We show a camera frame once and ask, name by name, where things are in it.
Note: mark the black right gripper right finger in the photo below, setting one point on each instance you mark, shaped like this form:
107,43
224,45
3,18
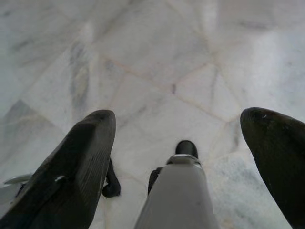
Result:
276,152

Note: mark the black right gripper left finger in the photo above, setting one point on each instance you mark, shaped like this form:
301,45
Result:
71,171

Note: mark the black left robot foot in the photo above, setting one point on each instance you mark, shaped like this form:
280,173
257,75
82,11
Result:
112,187

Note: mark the black robot foot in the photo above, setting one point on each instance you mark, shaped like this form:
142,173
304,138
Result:
187,148
112,187

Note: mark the silver left robot leg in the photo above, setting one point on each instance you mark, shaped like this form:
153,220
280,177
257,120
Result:
10,190

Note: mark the silver robot leg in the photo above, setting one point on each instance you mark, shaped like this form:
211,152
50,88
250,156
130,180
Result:
10,190
177,198

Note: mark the black right robot foot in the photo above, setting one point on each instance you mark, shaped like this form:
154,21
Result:
187,148

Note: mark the silver right robot leg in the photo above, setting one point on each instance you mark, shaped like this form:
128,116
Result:
177,198

